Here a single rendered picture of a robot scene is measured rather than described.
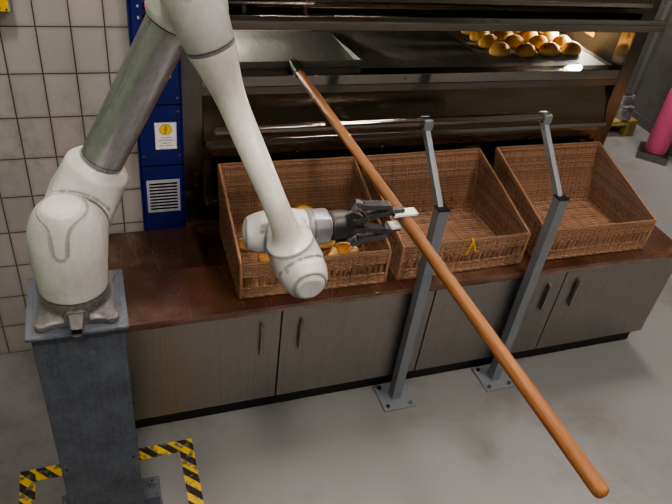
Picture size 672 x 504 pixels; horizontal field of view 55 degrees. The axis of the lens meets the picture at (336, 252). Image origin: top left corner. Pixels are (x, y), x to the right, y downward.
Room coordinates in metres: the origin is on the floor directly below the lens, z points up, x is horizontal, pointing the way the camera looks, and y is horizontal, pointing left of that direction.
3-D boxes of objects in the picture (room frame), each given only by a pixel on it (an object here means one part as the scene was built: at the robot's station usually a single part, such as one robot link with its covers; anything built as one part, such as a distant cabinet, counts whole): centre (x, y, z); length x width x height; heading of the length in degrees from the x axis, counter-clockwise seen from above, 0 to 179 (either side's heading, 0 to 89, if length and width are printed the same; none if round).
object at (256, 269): (1.98, 0.14, 0.72); 0.56 x 0.49 x 0.28; 112
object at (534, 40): (3.10, -0.64, 1.21); 0.61 x 0.48 x 0.06; 23
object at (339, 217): (1.33, -0.01, 1.18); 0.09 x 0.07 x 0.08; 114
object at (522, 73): (2.48, -0.27, 1.16); 1.80 x 0.06 x 0.04; 113
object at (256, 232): (1.24, 0.15, 1.18); 0.16 x 0.13 x 0.11; 114
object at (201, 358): (2.15, -0.29, 0.29); 2.42 x 0.56 x 0.58; 113
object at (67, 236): (1.12, 0.60, 1.17); 0.18 x 0.16 x 0.22; 15
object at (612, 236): (2.46, -0.97, 0.72); 0.56 x 0.49 x 0.28; 113
